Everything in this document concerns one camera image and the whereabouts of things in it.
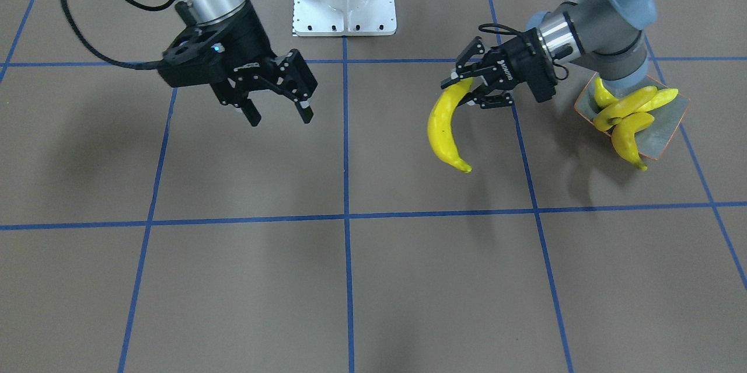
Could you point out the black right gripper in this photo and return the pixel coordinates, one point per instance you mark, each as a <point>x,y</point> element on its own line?
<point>248,40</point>

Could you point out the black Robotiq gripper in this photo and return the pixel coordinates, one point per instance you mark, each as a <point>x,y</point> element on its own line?
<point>523,65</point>

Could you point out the small yellow banana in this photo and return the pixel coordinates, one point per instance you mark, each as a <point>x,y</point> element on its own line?
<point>439,126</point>

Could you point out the deep yellow banana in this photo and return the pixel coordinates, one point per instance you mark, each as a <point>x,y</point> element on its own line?
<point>602,96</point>

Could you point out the light yellow banana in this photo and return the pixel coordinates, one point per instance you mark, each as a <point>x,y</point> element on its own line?
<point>624,138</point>

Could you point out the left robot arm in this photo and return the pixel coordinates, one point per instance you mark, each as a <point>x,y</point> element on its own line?
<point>605,36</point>

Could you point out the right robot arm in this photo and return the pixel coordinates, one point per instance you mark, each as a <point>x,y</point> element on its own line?
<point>191,12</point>

